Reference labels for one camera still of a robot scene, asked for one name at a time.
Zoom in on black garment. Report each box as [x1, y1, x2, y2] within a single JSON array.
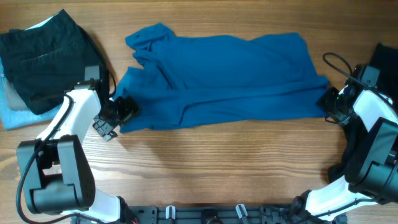
[[328, 43, 397, 183]]

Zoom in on blue polo shirt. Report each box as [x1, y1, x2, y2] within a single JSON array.
[[117, 24, 329, 133]]

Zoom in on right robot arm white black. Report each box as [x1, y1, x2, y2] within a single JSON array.
[[298, 90, 397, 223]]

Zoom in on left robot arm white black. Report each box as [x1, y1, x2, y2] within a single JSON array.
[[16, 88, 139, 223]]

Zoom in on folded black pants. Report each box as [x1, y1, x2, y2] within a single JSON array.
[[1, 10, 109, 115]]

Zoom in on folded grey garment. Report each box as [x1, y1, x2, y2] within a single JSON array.
[[4, 80, 28, 111]]

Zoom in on folded light blue jeans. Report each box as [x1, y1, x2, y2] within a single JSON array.
[[1, 65, 61, 130]]

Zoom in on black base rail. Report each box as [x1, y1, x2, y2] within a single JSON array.
[[115, 204, 348, 224]]

